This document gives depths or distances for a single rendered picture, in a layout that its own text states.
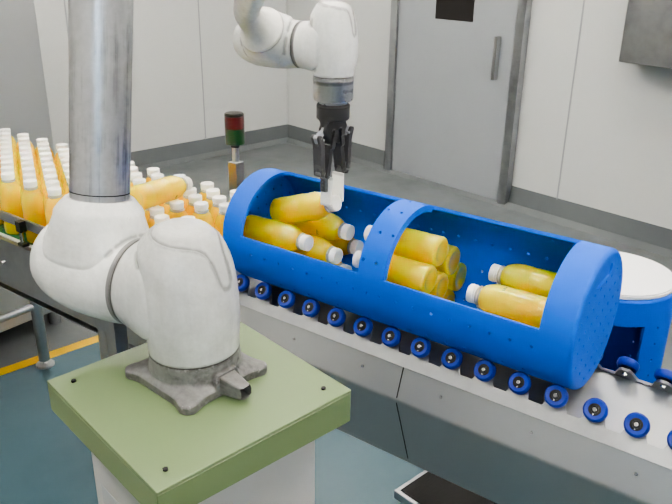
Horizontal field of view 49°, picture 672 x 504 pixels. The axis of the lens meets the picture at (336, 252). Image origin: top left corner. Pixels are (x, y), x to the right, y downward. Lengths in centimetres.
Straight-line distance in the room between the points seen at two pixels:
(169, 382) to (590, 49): 425
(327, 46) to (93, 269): 68
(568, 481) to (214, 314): 77
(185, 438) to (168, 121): 548
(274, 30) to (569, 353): 89
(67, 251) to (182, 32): 530
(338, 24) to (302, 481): 91
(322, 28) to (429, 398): 81
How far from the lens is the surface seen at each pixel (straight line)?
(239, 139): 238
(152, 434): 118
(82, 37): 126
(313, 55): 161
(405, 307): 152
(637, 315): 180
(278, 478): 134
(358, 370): 168
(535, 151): 541
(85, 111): 126
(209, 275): 115
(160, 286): 116
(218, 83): 674
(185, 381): 123
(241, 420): 119
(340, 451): 285
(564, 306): 137
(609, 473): 149
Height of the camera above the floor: 175
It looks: 23 degrees down
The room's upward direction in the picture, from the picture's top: 1 degrees clockwise
